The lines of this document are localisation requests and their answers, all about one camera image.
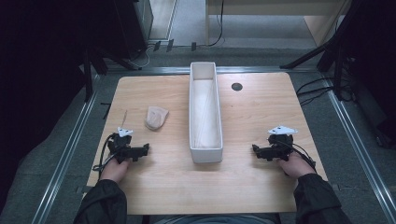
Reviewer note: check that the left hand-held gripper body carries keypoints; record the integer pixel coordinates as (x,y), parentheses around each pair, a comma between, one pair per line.
(120,146)

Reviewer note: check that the metal floor rail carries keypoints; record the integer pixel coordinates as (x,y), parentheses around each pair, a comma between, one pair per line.
(361,155)
(249,69)
(63,161)

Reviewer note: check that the black tripod stand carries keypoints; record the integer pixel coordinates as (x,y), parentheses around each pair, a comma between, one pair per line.
(330,43)

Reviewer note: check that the beige folded sock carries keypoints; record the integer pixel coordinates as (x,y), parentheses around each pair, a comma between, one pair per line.
(155,117)

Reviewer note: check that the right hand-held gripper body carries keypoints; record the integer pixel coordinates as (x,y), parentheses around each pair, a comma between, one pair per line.
(281,146)

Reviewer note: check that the thin brown stick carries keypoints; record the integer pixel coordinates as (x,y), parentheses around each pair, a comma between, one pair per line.
(124,118)

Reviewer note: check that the person's left hand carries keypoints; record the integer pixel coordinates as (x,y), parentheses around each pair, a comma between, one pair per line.
(115,170)

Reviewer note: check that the light wooden furniture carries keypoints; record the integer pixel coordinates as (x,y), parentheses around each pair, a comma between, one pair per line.
(274,18)

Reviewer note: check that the black stand leg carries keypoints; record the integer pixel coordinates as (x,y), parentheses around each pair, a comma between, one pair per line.
(88,74)

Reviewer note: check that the long white rectangular box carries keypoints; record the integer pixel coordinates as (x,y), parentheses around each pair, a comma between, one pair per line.
(205,118)

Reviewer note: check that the dark round table grommet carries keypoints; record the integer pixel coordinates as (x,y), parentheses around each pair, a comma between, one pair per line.
(237,86)

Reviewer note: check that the person's right hand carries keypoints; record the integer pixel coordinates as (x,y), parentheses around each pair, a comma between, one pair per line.
(295,166)

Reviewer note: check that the black cabinet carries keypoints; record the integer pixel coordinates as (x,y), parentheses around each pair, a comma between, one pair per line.
(130,28)

